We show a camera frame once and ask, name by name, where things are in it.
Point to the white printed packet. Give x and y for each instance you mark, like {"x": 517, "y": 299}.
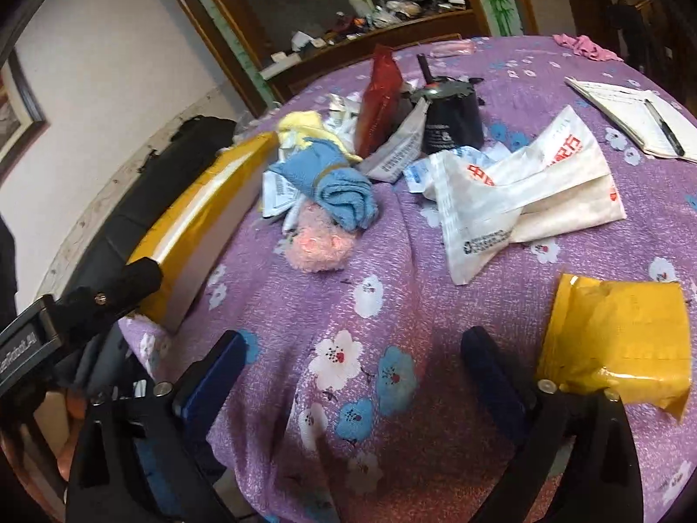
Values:
{"x": 395, "y": 155}

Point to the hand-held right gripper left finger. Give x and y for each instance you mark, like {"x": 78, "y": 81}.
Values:
{"x": 212, "y": 376}

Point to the blue towel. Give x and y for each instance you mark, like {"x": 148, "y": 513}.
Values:
{"x": 337, "y": 185}

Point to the pink mask packet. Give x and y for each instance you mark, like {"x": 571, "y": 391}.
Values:
{"x": 452, "y": 48}

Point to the wooden glass cabinet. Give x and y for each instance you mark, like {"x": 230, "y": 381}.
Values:
{"x": 337, "y": 60}

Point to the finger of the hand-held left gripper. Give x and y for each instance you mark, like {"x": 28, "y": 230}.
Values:
{"x": 103, "y": 299}

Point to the white mailer bag red print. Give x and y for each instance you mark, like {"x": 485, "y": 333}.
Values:
{"x": 566, "y": 185}

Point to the yellow mailer bag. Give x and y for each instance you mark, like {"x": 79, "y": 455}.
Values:
{"x": 615, "y": 348}

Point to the crumpled white packets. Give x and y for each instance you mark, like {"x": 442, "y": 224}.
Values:
{"x": 340, "y": 111}

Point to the red foil packet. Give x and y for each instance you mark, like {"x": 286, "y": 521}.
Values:
{"x": 378, "y": 103}

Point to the white notebook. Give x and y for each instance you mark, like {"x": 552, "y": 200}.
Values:
{"x": 615, "y": 103}

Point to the black electric motor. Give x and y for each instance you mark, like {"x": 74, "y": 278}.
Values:
{"x": 452, "y": 125}

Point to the purple floral tablecloth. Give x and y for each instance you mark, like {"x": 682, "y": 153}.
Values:
{"x": 414, "y": 261}

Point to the cluttered wooden shelf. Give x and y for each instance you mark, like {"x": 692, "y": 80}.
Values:
{"x": 397, "y": 11}

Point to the white mailer bag recycling symbol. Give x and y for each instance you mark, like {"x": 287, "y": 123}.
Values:
{"x": 468, "y": 239}

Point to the blue white tissue pack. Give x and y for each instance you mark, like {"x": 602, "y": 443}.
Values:
{"x": 418, "y": 177}

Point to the pink cloth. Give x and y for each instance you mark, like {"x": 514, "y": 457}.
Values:
{"x": 591, "y": 48}

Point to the pink plush toy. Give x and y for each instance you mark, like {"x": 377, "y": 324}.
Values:
{"x": 318, "y": 245}

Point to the black pen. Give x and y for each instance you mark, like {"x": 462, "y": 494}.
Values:
{"x": 665, "y": 129}

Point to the yellow taped cardboard box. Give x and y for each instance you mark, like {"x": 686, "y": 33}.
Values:
{"x": 185, "y": 229}

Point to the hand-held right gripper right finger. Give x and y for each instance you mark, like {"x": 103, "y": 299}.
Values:
{"x": 495, "y": 381}

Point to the pale yellow cloth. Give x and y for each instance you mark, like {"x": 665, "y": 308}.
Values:
{"x": 305, "y": 122}

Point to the dark wooden furniture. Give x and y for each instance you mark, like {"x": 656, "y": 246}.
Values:
{"x": 626, "y": 22}

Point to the framed wall picture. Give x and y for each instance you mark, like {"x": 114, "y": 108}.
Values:
{"x": 11, "y": 120}

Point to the black sofa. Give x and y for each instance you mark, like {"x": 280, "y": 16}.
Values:
{"x": 158, "y": 185}

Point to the white barcode packets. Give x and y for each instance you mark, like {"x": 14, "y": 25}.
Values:
{"x": 277, "y": 193}

